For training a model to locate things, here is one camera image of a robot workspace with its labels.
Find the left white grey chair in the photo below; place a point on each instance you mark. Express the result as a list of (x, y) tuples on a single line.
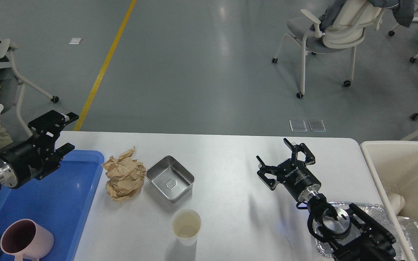
[(13, 83)]

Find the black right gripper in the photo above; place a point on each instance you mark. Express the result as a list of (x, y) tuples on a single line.
[(293, 174)]

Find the white paper cup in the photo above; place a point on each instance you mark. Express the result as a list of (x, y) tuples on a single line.
[(186, 225)]

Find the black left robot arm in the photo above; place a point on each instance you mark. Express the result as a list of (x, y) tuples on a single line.
[(36, 157)]

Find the beige plastic bin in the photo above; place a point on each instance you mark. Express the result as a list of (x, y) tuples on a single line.
[(394, 168)]

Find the beige roll in bin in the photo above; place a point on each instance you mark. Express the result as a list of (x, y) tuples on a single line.
[(397, 202)]

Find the square stainless steel tray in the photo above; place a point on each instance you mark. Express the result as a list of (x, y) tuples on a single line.
[(171, 178)]

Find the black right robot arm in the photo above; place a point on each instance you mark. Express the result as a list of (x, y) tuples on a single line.
[(329, 224)]

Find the aluminium foil tray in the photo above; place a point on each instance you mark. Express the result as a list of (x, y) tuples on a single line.
[(408, 226)]

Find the white grey office chair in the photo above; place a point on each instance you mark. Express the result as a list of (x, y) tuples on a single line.
[(346, 32)]

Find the crumpled brown paper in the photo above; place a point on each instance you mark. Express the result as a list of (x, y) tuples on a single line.
[(125, 176)]

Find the grey jacket on chair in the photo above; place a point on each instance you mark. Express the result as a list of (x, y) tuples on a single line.
[(403, 11)]

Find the blue plastic tray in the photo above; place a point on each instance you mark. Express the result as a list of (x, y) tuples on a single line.
[(59, 202)]

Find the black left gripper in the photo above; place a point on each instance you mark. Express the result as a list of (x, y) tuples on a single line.
[(36, 157)]

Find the pink plastic mug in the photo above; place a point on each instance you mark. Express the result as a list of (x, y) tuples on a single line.
[(25, 239)]

